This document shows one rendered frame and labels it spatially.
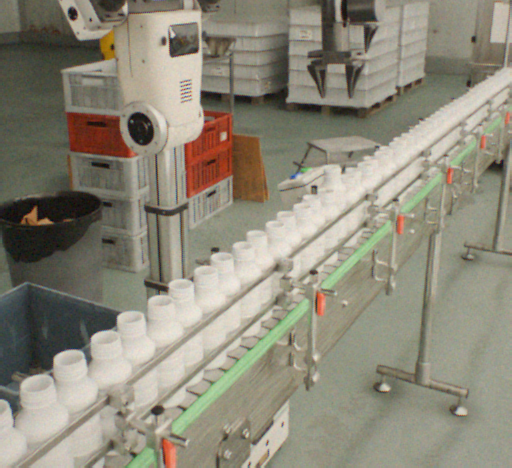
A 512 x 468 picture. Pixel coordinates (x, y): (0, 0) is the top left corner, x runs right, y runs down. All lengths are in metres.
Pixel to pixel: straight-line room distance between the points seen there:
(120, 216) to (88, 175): 0.29
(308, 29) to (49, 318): 6.67
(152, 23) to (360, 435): 1.63
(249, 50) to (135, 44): 6.61
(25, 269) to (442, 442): 1.78
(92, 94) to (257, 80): 4.95
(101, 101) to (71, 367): 2.87
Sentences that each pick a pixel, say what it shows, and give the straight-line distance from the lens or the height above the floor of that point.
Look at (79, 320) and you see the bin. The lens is 1.52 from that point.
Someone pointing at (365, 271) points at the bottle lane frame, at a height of 0.93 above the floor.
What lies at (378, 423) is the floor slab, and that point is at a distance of 2.69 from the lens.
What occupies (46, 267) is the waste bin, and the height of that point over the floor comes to 0.44.
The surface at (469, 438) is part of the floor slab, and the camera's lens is 2.70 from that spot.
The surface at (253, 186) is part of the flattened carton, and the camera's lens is 4.88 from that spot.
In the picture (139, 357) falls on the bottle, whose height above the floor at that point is 1.12.
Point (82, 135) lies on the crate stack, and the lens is 3.77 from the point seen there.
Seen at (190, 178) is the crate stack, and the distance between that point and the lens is 4.32.
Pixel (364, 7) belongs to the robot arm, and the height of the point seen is 1.54.
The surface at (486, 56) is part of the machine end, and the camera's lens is 5.82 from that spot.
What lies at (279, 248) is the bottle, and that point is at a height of 1.13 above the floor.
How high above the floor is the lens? 1.61
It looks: 20 degrees down
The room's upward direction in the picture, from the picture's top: straight up
